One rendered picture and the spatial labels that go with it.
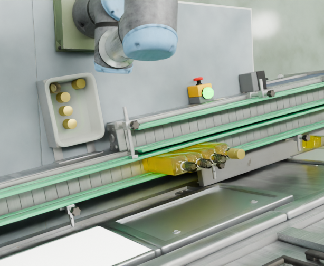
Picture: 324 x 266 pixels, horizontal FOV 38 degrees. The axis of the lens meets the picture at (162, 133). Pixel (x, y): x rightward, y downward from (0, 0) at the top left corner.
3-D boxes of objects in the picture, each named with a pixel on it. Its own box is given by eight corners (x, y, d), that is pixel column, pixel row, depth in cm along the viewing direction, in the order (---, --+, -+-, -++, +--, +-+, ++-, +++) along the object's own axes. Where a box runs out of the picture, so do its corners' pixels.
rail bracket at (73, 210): (57, 223, 145) (74, 231, 133) (53, 202, 144) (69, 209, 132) (69, 219, 147) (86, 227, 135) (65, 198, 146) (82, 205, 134)
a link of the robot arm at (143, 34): (129, 30, 149) (187, -17, 96) (128, 77, 149) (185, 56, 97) (91, 27, 145) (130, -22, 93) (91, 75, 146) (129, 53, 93)
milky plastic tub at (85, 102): (48, 148, 155) (57, 149, 148) (35, 81, 152) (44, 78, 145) (95, 136, 164) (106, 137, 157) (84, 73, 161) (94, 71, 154)
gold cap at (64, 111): (57, 106, 155) (62, 106, 151) (67, 105, 157) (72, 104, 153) (59, 116, 155) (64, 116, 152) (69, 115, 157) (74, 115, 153)
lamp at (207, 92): (202, 100, 180) (207, 99, 178) (200, 88, 180) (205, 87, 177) (211, 97, 182) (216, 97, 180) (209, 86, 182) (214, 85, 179)
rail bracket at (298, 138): (281, 150, 196) (306, 152, 185) (279, 134, 196) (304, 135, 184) (287, 148, 199) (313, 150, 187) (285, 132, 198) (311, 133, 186)
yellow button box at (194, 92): (189, 104, 186) (200, 103, 180) (186, 85, 185) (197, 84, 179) (202, 101, 190) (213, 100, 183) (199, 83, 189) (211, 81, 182)
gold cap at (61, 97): (55, 93, 154) (59, 92, 151) (65, 91, 156) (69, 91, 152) (56, 103, 155) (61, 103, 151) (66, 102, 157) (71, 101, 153)
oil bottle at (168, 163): (143, 171, 160) (178, 177, 142) (140, 155, 160) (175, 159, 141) (157, 167, 163) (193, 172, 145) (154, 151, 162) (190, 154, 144)
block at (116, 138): (108, 151, 160) (118, 152, 154) (104, 124, 159) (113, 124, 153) (118, 149, 162) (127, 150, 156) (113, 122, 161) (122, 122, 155)
